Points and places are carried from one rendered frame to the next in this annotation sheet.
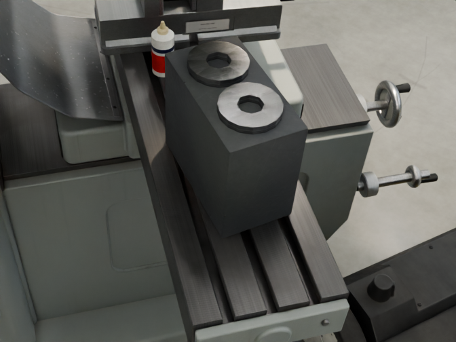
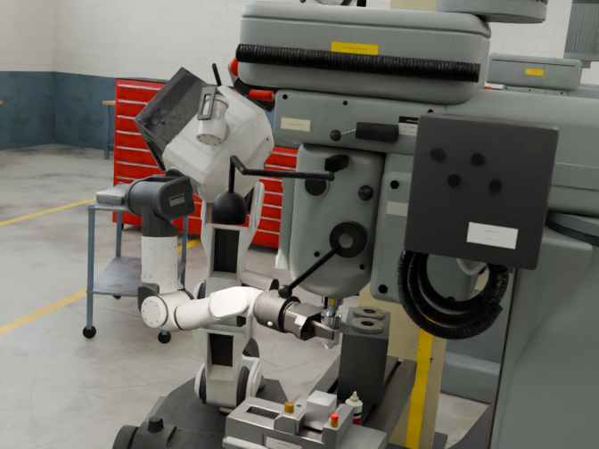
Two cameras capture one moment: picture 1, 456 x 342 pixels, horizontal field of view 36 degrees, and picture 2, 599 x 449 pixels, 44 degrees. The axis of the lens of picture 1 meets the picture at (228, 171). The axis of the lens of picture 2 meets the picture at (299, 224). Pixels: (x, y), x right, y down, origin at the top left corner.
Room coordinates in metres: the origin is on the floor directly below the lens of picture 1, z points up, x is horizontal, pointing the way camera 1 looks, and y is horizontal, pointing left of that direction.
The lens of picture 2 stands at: (2.38, 0.97, 1.79)
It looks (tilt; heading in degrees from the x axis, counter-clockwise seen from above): 13 degrees down; 217
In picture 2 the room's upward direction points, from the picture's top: 5 degrees clockwise
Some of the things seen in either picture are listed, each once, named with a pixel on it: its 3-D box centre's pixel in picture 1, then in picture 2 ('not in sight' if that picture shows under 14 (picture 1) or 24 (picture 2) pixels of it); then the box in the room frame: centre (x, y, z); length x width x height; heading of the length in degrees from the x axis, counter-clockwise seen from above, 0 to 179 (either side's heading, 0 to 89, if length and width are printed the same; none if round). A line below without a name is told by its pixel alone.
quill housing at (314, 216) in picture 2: not in sight; (342, 217); (1.13, 0.14, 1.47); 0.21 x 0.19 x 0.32; 19
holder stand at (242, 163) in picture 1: (229, 132); (365, 351); (0.75, 0.00, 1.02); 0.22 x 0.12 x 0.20; 30
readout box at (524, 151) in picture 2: not in sight; (479, 189); (1.35, 0.53, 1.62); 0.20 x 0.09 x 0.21; 109
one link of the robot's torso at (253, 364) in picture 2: not in sight; (228, 379); (0.62, -0.61, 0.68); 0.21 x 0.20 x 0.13; 32
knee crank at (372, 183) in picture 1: (397, 179); not in sight; (1.17, -0.41, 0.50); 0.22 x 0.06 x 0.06; 109
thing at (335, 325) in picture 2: not in sight; (329, 330); (1.13, 0.13, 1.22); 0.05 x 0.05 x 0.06
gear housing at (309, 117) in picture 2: not in sight; (370, 119); (1.12, 0.17, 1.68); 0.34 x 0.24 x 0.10; 109
